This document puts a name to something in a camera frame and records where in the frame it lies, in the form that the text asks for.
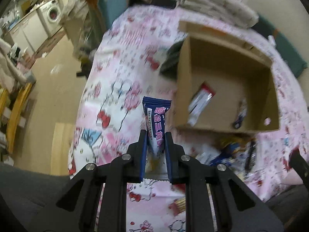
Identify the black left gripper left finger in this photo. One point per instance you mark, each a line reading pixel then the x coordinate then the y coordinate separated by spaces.
pixel 95 199

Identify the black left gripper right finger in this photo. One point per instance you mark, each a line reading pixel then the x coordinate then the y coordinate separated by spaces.
pixel 216 199

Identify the blue yellow snack bag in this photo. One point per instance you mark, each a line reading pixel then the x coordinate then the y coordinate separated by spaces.
pixel 227 155

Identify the white barcode snack packet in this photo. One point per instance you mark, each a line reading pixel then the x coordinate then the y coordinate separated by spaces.
pixel 242 112

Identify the red white snack bar wrapper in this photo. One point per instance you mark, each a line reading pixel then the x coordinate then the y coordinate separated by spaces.
pixel 199 101

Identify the blue pink candy stick pack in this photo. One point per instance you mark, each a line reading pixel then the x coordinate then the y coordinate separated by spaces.
pixel 155 110

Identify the dark brown snack packet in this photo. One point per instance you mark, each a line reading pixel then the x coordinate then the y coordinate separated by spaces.
pixel 251 157

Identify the teal sofa cushion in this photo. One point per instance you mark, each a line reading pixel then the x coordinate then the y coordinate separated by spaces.
pixel 284 47

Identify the brown cardboard box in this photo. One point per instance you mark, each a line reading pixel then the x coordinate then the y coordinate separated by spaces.
pixel 235 70

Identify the yellow wooden chair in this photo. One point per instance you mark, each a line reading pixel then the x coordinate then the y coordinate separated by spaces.
pixel 14 118

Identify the pink cartoon print tablecloth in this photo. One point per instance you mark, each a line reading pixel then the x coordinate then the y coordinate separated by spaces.
pixel 126 69

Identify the black cloth beside box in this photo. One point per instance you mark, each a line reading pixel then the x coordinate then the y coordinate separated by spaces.
pixel 169 66

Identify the white floral blanket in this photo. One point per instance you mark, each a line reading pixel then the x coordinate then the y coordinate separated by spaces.
pixel 234 12

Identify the white washing machine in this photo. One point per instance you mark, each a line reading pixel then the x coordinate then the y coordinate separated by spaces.
pixel 50 14

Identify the teal armchair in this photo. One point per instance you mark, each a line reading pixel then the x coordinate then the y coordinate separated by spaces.
pixel 107 11

